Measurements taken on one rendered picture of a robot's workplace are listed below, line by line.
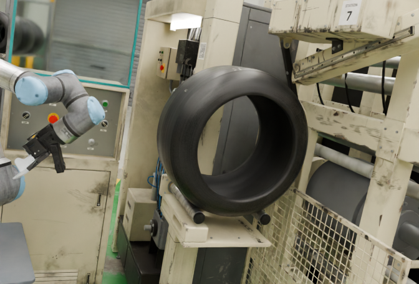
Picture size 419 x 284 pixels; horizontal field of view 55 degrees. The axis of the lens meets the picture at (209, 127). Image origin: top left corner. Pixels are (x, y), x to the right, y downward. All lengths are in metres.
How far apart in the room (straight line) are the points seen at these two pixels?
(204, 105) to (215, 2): 0.57
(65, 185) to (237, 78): 1.07
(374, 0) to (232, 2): 0.65
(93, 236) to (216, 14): 1.27
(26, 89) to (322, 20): 1.02
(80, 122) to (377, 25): 1.02
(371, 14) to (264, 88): 0.42
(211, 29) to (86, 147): 0.86
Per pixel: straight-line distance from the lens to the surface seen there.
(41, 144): 1.50
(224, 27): 1.80
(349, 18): 1.42
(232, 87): 1.41
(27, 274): 1.69
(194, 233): 1.53
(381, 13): 1.42
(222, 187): 1.80
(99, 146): 2.12
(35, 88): 1.35
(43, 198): 2.13
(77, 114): 1.44
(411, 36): 1.42
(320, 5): 1.58
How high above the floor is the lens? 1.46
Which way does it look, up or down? 9 degrees down
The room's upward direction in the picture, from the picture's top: 10 degrees clockwise
